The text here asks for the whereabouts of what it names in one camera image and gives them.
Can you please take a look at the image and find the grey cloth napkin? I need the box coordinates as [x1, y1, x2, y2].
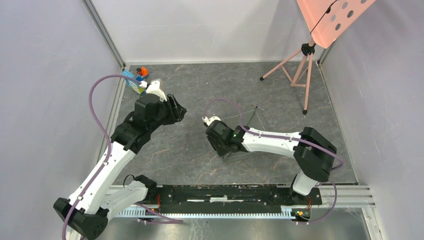
[221, 105, 270, 163]

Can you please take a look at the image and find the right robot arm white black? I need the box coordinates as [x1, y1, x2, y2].
[202, 116, 337, 204]

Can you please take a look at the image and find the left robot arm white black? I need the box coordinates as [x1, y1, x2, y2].
[53, 93, 187, 240]

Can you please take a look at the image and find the blue toy block stack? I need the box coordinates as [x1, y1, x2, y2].
[122, 70, 148, 95]

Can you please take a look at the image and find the orange toy figure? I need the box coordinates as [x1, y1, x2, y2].
[136, 67, 150, 78]

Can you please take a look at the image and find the pink tripod stand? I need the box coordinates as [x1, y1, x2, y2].
[259, 38, 316, 115]

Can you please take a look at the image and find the pink perforated board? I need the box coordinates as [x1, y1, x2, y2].
[296, 0, 375, 49]

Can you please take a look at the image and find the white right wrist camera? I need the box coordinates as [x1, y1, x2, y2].
[202, 116, 221, 127]

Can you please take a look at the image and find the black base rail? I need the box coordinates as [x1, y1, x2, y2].
[140, 184, 323, 214]

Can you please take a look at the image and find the white slotted cable duct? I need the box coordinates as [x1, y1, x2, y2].
[115, 206, 310, 221]

